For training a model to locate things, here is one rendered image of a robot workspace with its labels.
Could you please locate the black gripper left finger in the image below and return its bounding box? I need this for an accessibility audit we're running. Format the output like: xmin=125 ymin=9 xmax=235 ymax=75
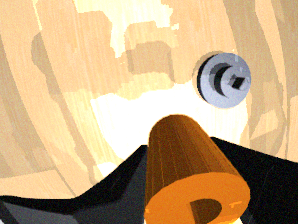
xmin=0 ymin=144 xmax=148 ymax=224

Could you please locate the orange tapered knob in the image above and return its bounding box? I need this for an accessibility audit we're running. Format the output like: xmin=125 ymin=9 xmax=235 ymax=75
xmin=144 ymin=113 xmax=250 ymax=224

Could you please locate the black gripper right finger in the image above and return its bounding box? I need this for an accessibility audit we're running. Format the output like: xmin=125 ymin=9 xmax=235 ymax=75
xmin=210 ymin=137 xmax=298 ymax=224

